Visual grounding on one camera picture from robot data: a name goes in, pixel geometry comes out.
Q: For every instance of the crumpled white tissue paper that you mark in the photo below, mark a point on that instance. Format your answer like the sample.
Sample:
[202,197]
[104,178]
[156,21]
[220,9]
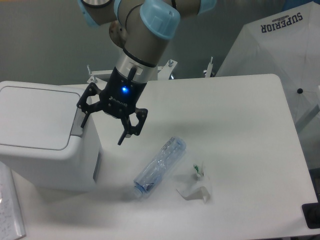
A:
[196,185]

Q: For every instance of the black device at edge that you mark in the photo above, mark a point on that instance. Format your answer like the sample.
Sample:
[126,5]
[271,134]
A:
[311,213]

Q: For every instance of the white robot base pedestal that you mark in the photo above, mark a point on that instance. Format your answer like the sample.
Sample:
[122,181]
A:
[118,35]

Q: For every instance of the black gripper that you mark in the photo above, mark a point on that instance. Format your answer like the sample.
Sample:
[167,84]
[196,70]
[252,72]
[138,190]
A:
[120,100]

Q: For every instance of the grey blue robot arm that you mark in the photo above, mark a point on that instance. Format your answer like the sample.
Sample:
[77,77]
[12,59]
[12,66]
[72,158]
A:
[150,25]

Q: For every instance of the white umbrella with lettering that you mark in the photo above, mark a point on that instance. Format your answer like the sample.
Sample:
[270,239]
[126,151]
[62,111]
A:
[286,44]

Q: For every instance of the clear plastic water bottle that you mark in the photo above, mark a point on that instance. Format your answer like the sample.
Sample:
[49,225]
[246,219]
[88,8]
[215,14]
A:
[157,169]

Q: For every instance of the white push-lid trash can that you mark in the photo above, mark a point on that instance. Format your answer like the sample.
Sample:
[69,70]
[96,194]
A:
[42,137]

